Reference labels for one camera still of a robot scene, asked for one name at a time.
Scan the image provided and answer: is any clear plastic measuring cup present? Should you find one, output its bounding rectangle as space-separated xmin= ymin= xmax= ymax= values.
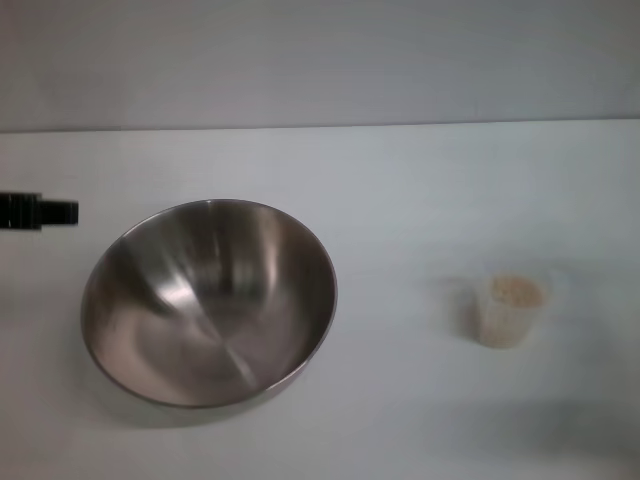
xmin=473 ymin=272 xmax=555 ymax=350

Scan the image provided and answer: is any white rice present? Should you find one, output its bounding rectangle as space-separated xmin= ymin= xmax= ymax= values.
xmin=479 ymin=274 xmax=545 ymax=348

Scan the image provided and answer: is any stainless steel bowl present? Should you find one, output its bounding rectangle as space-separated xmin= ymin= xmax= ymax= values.
xmin=79 ymin=198 xmax=339 ymax=412

